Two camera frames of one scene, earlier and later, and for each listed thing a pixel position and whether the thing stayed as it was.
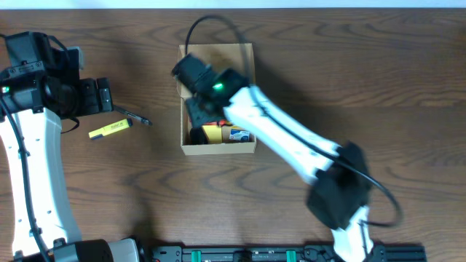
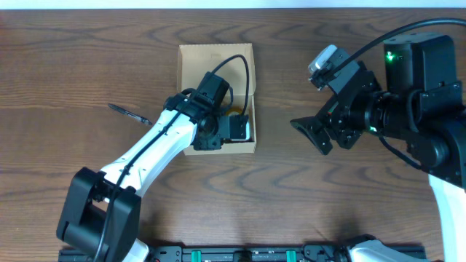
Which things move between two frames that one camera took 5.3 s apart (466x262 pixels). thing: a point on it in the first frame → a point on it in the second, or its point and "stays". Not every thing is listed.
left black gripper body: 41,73 → 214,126
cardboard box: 238,57 stays
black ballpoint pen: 133,116 stays
